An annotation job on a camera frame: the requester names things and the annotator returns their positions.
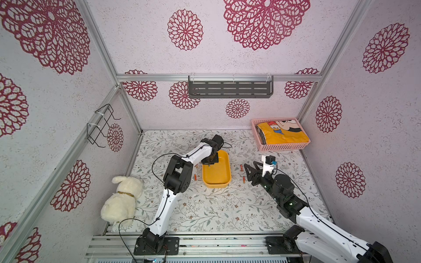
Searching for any yellow plastic storage box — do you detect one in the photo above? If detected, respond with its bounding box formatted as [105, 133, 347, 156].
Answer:
[202, 150, 232, 188]

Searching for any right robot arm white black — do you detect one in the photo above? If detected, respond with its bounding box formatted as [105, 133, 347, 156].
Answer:
[243, 162, 392, 263]

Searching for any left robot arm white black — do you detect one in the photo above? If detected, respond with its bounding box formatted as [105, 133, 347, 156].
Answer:
[140, 135, 224, 253]

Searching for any pink plastic basket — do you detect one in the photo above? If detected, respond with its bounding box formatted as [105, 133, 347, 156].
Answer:
[251, 117, 311, 152]

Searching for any yellow cartoon folded shirt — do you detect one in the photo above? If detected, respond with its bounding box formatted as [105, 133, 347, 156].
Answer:
[256, 120, 310, 145]

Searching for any white plush toy dog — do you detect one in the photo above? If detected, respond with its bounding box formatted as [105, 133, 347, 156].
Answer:
[100, 176, 143, 226]

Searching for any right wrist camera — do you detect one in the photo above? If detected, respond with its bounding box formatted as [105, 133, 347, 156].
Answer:
[262, 155, 277, 176]

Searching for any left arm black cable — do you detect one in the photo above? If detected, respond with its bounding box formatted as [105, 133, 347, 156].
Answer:
[118, 152, 185, 263]

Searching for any grey wall shelf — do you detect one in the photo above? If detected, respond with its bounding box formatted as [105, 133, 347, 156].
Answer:
[187, 76, 274, 99]

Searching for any black wire wall rack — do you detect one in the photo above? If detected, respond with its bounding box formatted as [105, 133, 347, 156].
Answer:
[86, 104, 121, 149]

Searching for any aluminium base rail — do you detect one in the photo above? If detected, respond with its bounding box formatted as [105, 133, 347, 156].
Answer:
[84, 232, 310, 260]

